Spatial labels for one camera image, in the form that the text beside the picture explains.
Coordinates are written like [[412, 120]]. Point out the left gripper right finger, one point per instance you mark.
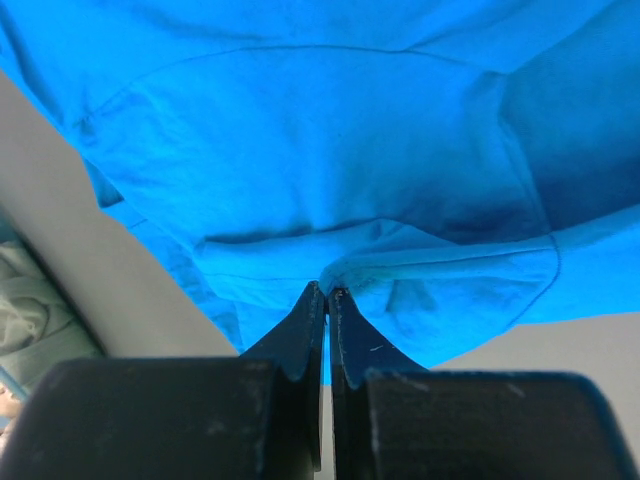
[[396, 420]]

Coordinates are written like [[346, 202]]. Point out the blue t shirt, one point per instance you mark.
[[461, 167]]

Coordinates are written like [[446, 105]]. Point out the beige t shirt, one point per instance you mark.
[[39, 329]]

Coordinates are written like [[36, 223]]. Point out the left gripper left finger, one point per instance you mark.
[[254, 416]]

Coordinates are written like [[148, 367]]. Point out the teal plastic basin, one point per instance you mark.
[[12, 399]]

